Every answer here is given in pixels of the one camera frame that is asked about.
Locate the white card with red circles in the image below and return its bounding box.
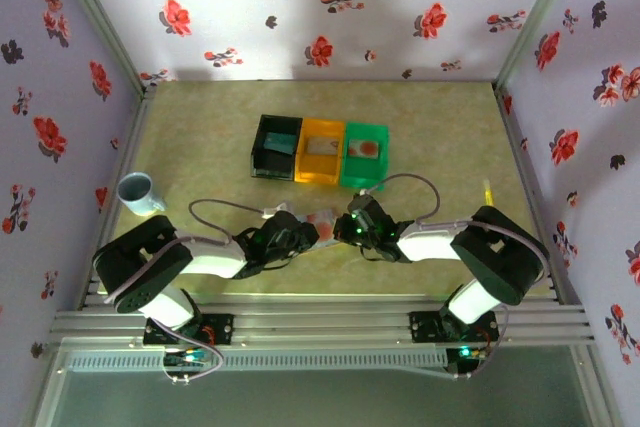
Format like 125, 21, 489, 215
348, 139, 381, 158
305, 210, 335, 242

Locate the teal plastic card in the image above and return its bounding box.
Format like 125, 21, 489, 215
263, 132, 297, 154

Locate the grey beige card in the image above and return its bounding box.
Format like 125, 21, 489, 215
305, 136, 341, 154

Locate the green plastic bin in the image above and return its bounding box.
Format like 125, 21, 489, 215
339, 120, 391, 191

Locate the yellow plastic bin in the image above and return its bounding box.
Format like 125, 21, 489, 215
293, 117, 348, 187

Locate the black plastic bin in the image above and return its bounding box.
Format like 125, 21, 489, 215
248, 114, 305, 182

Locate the circuit board with LED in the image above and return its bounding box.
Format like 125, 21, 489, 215
446, 344, 489, 364
162, 346, 211, 369

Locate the blue grey mug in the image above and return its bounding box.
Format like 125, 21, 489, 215
116, 172, 168, 217

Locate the aluminium front rail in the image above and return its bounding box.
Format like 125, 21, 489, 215
49, 300, 596, 348

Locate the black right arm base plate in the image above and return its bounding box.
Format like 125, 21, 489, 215
408, 310, 501, 346

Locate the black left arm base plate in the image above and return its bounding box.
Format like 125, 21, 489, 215
143, 313, 236, 347

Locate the grey slotted cable duct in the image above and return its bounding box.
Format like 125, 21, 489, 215
64, 349, 449, 373

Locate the aluminium side rail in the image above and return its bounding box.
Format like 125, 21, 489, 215
77, 89, 157, 313
492, 81, 586, 306

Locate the aluminium corner post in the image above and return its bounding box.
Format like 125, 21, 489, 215
493, 0, 587, 93
47, 0, 157, 98

